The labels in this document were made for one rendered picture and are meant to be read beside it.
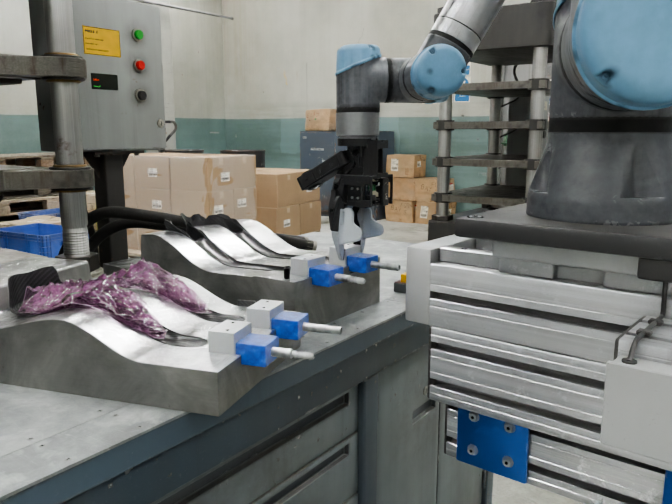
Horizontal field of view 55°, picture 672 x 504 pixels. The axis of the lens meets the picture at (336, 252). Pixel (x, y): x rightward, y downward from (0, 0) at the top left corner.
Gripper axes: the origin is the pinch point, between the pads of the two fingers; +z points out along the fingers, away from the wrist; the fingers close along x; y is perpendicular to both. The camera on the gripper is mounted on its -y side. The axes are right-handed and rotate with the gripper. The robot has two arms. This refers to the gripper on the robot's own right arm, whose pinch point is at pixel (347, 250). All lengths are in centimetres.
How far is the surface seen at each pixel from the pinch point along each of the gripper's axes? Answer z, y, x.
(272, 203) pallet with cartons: 42, -311, 338
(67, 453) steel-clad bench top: 11, 6, -61
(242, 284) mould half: 4.0, -9.3, -17.8
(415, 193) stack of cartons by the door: 55, -308, 600
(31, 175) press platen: -12, -76, -16
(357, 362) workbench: 19.7, 3.9, -2.6
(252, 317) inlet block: 4.2, 4.9, -30.8
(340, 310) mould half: 9.7, 1.9, -5.1
